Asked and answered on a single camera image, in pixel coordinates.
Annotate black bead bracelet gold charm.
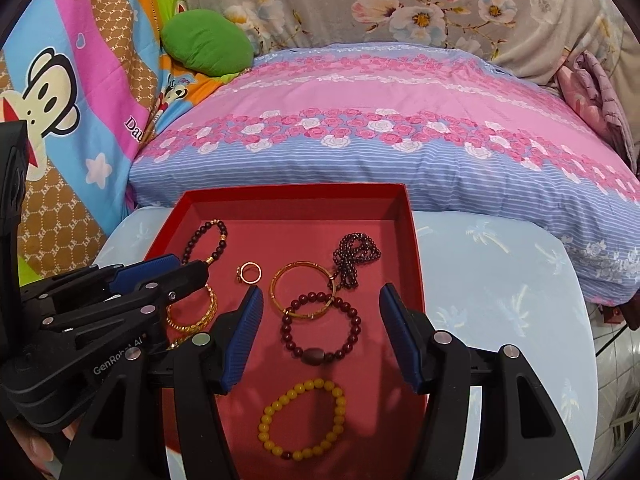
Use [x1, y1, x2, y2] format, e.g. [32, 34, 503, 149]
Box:
[181, 219, 228, 267]

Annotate pink quilted cloth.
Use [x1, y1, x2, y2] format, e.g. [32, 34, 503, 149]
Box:
[555, 50, 638, 171]

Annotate cartoon monkey print blanket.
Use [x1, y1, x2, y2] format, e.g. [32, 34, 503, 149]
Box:
[0, 0, 241, 281]

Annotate gold ring with stone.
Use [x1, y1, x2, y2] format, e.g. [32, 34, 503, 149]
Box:
[235, 261, 262, 286]

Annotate person's left hand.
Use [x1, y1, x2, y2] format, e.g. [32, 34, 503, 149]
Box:
[10, 417, 81, 468]

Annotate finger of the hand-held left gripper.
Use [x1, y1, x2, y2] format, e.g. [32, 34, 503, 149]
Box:
[42, 261, 211, 346]
[22, 255, 178, 306]

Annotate gold chain bracelet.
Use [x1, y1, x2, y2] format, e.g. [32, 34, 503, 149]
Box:
[165, 282, 218, 335]

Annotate green pillow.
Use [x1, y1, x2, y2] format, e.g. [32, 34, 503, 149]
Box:
[160, 8, 255, 79]

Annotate yellow bead bracelet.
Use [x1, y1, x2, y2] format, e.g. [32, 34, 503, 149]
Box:
[257, 380, 347, 461]

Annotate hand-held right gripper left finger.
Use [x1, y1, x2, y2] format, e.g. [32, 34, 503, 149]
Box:
[60, 285, 264, 480]

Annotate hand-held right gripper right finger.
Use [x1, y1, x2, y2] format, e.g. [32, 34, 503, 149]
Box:
[378, 282, 588, 480]

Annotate pink blue rose pillow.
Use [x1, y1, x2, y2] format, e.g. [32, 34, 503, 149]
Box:
[127, 42, 640, 306]

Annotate small garnet bead bracelet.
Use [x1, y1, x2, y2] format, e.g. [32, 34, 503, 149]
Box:
[332, 232, 381, 290]

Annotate dark red bead bracelet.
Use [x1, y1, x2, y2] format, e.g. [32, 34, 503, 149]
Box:
[281, 292, 362, 365]

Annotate thin gold bangle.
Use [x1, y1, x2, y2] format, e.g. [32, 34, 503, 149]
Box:
[271, 261, 337, 320]

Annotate red cardboard box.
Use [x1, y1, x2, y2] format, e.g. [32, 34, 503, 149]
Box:
[142, 182, 429, 480]

